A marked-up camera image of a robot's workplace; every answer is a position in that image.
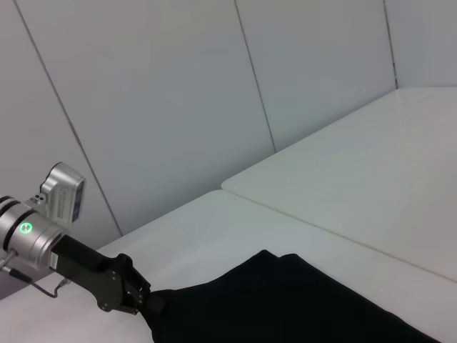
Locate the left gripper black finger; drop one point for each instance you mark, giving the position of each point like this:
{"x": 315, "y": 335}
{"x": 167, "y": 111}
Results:
{"x": 155, "y": 303}

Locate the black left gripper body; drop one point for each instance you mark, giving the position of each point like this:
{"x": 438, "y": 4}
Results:
{"x": 93, "y": 271}

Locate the black shirt with FREE print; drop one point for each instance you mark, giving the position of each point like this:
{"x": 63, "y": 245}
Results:
{"x": 285, "y": 303}

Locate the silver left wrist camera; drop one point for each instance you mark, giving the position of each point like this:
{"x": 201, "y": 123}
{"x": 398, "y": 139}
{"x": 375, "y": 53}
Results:
{"x": 64, "y": 196}

